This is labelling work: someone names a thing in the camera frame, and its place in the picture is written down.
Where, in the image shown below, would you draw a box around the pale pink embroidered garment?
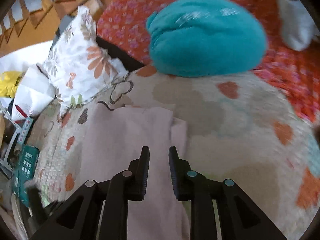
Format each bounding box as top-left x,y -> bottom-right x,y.
77,102 -> 190,239

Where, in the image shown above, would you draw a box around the teal cardboard box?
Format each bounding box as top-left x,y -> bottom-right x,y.
12,145 -> 40,207

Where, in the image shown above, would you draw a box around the patchwork heart quilt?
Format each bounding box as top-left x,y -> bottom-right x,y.
29,66 -> 319,239

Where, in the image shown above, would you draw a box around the yellow plastic bag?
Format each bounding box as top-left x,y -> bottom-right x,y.
0,71 -> 24,98

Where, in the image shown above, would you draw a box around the white floral pillow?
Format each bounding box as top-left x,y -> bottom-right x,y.
42,6 -> 129,118

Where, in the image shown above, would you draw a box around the teal plush towel bundle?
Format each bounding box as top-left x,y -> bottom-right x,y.
146,0 -> 267,77

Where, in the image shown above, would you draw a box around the grey cloth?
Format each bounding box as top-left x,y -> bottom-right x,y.
277,0 -> 319,51

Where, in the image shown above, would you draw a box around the wooden stair railing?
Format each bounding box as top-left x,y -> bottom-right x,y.
1,0 -> 113,56

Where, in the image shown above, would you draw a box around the red floral blanket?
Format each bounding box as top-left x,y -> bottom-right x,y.
97,0 -> 319,122

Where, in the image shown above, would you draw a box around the white plastic bag red handles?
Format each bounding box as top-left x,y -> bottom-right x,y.
11,66 -> 55,122

